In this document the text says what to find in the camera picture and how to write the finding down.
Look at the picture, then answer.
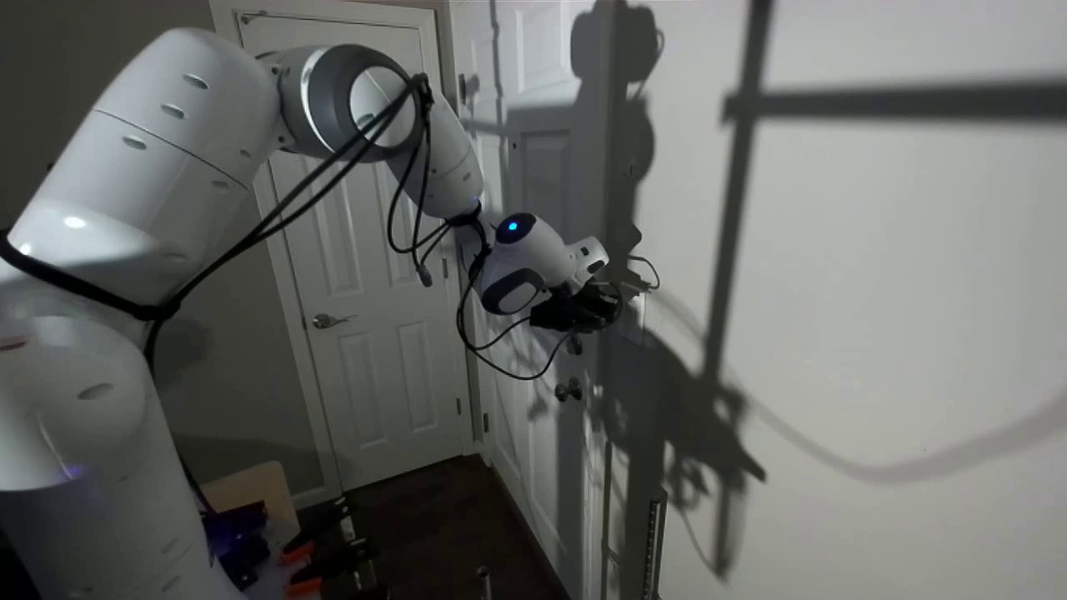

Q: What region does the metal tripod pole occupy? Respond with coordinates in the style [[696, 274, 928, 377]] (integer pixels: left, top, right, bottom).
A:
[[330, 490, 375, 589]]

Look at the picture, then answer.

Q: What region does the silver door lever handle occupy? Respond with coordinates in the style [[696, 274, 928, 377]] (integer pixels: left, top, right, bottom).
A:
[[309, 315, 349, 332]]

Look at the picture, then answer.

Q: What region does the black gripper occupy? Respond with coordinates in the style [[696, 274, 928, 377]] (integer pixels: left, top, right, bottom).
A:
[[529, 272, 651, 335]]

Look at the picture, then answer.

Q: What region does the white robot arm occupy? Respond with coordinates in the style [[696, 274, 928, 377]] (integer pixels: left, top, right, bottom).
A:
[[0, 28, 635, 600]]

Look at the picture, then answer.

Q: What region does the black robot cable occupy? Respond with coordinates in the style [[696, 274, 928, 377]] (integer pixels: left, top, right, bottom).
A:
[[384, 70, 574, 384]]

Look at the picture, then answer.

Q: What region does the white panel door open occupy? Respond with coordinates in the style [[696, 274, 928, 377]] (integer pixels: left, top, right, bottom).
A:
[[450, 0, 600, 600]]

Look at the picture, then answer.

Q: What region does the orange handled black clamp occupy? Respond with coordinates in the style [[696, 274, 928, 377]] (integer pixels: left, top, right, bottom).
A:
[[277, 522, 362, 600]]

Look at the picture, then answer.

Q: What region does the white panel door closed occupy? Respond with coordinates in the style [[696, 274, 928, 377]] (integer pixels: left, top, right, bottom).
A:
[[233, 0, 470, 490]]

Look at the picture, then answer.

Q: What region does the blue lit black device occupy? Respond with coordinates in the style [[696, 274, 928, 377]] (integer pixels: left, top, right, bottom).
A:
[[202, 499, 271, 589]]

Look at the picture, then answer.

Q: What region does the dark round door knob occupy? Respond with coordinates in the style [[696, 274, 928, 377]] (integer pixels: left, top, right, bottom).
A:
[[553, 377, 585, 404]]

